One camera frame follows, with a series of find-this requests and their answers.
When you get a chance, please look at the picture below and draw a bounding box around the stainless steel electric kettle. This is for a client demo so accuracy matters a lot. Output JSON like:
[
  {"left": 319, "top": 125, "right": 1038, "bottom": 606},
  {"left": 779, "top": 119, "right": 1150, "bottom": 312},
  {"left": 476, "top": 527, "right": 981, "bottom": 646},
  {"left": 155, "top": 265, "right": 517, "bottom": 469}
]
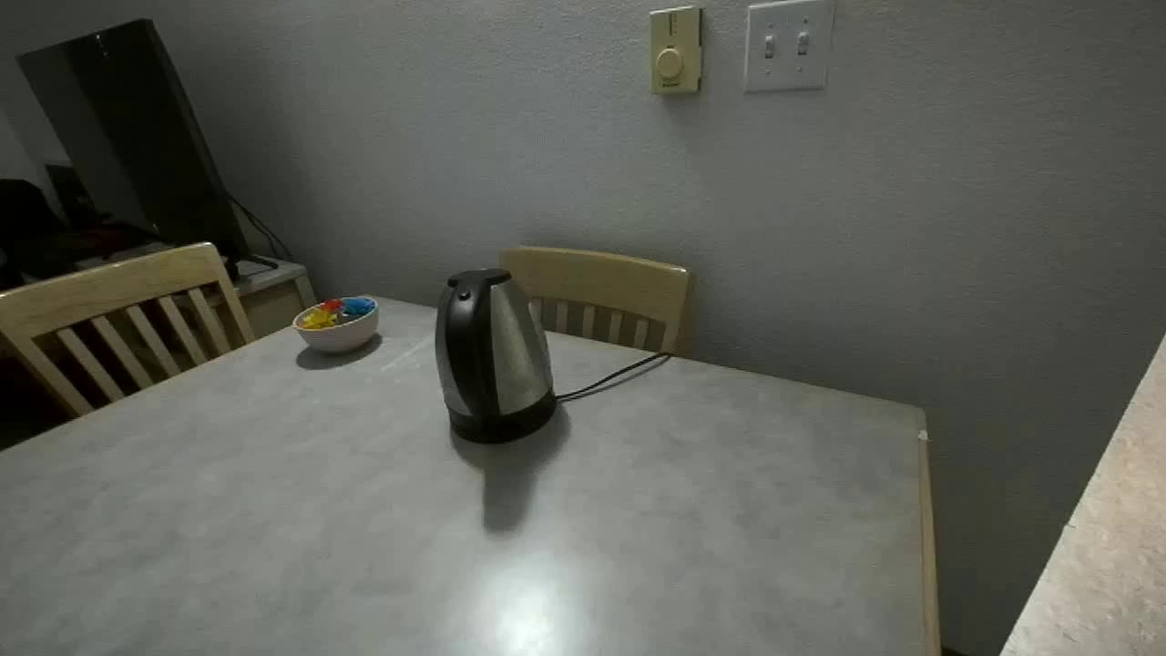
[{"left": 428, "top": 265, "right": 561, "bottom": 450}]

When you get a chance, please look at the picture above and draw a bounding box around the light wooden chair with low backrest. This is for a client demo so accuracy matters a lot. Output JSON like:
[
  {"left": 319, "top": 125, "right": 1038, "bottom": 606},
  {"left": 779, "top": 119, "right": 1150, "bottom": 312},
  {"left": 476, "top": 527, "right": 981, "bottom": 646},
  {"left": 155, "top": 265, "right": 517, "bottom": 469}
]
[{"left": 499, "top": 245, "right": 699, "bottom": 358}]

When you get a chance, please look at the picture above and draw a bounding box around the white bowl with colourful candies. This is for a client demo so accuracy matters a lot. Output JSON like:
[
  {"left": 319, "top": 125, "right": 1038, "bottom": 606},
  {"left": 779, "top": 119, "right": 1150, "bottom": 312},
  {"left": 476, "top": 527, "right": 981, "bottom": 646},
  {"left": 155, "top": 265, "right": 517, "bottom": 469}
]
[{"left": 291, "top": 293, "right": 386, "bottom": 358}]

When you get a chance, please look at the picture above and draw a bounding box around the beige side cabinet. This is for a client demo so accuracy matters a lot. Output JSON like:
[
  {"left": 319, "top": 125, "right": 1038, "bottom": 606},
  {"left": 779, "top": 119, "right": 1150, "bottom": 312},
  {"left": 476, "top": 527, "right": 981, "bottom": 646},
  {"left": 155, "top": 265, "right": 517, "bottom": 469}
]
[{"left": 227, "top": 256, "right": 319, "bottom": 341}]

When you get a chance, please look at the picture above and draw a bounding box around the light wooden slatted chair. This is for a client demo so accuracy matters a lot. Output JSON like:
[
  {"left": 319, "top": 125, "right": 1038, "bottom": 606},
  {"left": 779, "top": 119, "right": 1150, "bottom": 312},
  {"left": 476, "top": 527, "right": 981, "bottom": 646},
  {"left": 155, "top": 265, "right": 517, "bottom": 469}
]
[{"left": 0, "top": 236, "right": 260, "bottom": 424}]

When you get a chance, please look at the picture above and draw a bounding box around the speckled grey countertop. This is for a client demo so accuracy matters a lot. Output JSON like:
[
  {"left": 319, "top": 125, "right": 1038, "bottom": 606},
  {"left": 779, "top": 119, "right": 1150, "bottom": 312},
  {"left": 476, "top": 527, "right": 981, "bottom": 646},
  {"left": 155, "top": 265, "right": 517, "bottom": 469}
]
[{"left": 998, "top": 333, "right": 1166, "bottom": 656}]

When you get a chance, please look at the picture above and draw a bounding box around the black kettle power cord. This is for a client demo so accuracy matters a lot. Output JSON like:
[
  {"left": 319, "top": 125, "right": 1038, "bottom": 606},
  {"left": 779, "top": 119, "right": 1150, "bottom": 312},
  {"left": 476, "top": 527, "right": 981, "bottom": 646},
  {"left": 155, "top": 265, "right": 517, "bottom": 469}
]
[{"left": 549, "top": 349, "right": 673, "bottom": 406}]

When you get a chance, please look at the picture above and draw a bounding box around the white double light switch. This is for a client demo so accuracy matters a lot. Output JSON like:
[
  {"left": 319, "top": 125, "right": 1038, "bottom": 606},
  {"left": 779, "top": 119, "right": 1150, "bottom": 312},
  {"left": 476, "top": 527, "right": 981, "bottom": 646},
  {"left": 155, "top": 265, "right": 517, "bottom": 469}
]
[{"left": 739, "top": 0, "right": 833, "bottom": 97}]

